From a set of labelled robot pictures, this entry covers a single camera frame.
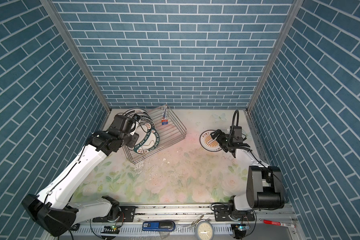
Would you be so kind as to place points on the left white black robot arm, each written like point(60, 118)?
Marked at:
point(51, 207)

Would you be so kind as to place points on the green rim white plate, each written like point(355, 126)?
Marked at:
point(147, 142)

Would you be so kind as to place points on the black remote control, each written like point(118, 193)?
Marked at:
point(75, 227)

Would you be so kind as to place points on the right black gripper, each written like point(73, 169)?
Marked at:
point(220, 139)

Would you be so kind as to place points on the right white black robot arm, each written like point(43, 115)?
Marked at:
point(264, 190)

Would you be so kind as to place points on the orange sunburst pattern plate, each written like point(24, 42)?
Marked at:
point(208, 143)

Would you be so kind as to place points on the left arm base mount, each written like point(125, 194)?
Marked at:
point(124, 214)

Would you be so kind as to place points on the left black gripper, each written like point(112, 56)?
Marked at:
point(135, 138)

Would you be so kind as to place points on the red white marker pen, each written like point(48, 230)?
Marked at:
point(288, 225)

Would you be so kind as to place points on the blue black device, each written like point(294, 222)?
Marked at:
point(159, 226)

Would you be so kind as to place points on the metal wire dish rack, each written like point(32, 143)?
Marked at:
point(156, 130)

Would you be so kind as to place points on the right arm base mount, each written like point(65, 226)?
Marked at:
point(223, 213)

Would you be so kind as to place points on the round white clock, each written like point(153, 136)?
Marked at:
point(204, 230)

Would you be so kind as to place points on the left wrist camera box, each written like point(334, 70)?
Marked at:
point(122, 125)

